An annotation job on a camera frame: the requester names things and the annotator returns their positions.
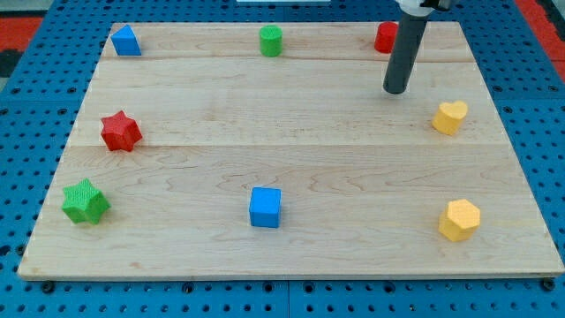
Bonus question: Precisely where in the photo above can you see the yellow hexagon block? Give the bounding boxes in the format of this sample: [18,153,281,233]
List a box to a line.
[438,199,481,242]

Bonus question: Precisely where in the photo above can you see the blue triangular prism block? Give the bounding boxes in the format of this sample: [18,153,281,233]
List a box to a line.
[110,25,141,56]

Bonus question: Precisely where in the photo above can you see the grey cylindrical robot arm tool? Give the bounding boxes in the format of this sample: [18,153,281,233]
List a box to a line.
[383,13,428,95]

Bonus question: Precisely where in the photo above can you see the green star block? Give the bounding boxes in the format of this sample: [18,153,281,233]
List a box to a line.
[62,178,111,224]

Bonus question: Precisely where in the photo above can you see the red cylinder block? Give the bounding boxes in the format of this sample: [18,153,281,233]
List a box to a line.
[373,21,398,54]

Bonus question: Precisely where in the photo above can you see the red star block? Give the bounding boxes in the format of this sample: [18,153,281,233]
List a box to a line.
[101,110,143,152]

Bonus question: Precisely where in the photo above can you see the blue cube block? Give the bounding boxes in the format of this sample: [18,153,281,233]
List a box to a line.
[249,187,282,228]

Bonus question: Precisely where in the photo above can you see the yellow heart block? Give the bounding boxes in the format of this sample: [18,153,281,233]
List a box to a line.
[432,101,468,136]

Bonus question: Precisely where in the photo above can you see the green cylinder block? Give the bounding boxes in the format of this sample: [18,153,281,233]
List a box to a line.
[259,25,283,57]

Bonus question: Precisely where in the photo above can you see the light wooden board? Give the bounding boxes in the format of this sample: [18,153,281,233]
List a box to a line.
[18,22,564,281]

